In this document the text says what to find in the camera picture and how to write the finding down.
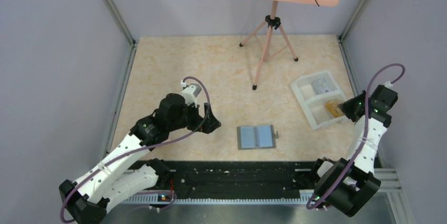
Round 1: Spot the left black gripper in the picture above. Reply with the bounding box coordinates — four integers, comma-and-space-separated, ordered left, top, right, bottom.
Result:
168, 99, 221, 133

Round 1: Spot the grey card holder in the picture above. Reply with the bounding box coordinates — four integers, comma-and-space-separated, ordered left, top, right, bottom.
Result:
237, 125, 279, 150

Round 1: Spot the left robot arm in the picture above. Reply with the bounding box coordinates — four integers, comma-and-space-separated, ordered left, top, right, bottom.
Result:
59, 93, 221, 223

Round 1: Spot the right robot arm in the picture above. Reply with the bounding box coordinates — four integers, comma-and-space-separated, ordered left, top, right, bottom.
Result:
308, 83, 398, 217

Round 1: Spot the silver card in tray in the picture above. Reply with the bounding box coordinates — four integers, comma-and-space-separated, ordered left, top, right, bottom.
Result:
311, 78, 332, 95

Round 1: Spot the white divided plastic tray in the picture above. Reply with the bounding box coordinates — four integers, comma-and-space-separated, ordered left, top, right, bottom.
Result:
290, 70, 348, 131

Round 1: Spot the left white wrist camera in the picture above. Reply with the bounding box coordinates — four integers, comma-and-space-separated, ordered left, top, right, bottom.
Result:
180, 81, 202, 107

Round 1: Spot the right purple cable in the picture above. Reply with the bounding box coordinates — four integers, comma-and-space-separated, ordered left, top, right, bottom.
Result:
306, 63, 406, 210

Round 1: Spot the purple cable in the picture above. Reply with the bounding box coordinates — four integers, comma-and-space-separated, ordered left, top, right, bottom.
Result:
306, 63, 406, 210
60, 76, 211, 223

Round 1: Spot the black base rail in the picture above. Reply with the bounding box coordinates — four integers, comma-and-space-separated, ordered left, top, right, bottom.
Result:
87, 159, 399, 206

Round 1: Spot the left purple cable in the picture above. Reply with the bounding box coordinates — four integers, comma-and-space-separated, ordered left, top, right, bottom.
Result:
60, 76, 211, 223

